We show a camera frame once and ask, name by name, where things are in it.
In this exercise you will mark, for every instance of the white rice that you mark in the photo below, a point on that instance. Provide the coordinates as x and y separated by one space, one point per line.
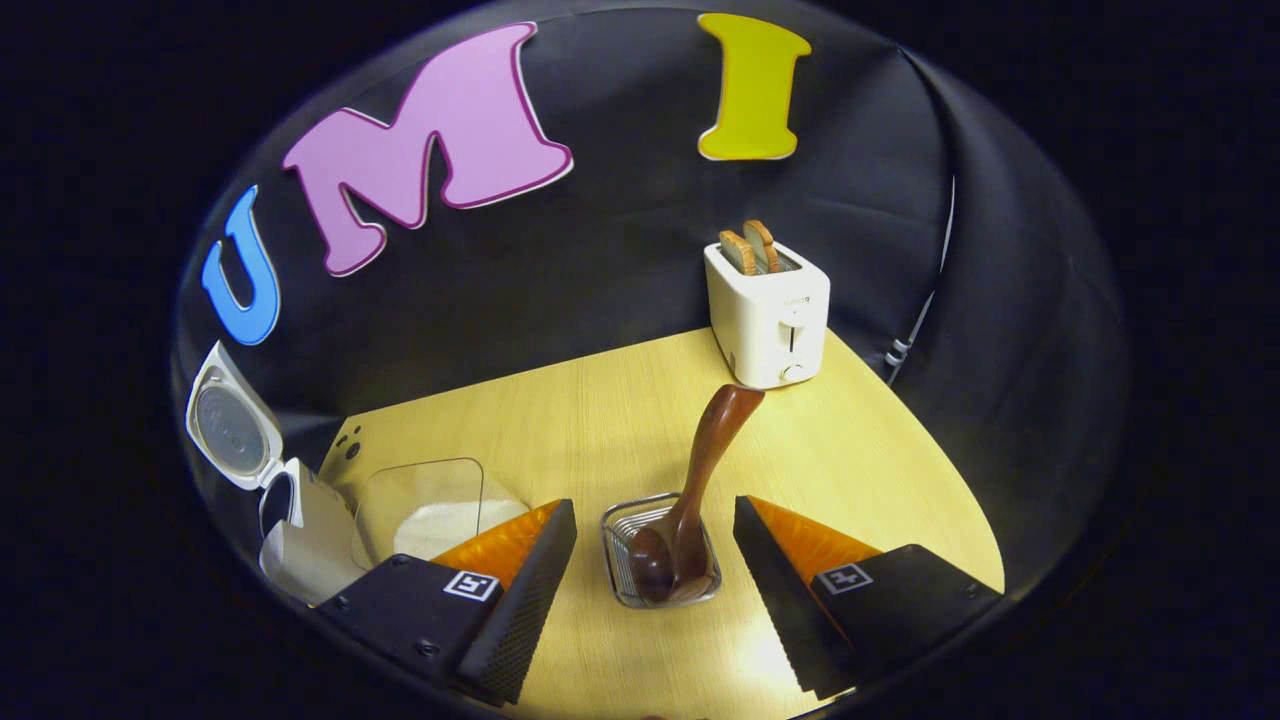
450 525

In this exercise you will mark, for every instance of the clear plastic rice box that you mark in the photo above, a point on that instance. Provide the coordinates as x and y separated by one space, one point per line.
420 495

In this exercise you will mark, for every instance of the black backdrop cloth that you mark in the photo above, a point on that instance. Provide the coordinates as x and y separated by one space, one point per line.
620 250

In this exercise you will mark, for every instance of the brown wooden spoon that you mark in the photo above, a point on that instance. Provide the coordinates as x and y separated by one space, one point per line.
705 460

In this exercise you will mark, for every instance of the white toaster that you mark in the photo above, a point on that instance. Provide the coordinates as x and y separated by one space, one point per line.
765 330

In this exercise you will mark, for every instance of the white rice cooker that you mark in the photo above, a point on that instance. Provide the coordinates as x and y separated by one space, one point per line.
310 540

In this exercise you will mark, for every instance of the toast slice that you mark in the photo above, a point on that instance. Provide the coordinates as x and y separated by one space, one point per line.
738 253
762 245

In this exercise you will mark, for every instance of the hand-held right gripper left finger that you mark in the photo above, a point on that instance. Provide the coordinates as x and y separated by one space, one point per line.
520 600

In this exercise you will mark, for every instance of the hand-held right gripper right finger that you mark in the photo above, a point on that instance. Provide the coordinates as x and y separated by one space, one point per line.
780 600

